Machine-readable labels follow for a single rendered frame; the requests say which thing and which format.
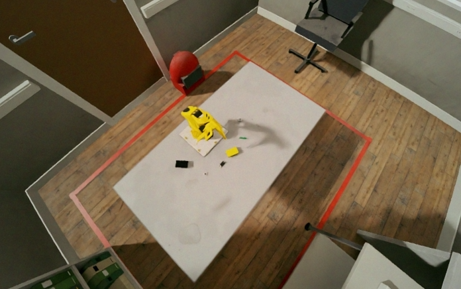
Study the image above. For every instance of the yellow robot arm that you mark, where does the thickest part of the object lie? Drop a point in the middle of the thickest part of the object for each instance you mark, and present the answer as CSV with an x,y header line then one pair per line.
x,y
200,122

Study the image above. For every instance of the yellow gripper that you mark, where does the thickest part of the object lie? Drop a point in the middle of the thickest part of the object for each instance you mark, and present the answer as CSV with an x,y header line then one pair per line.
x,y
208,130

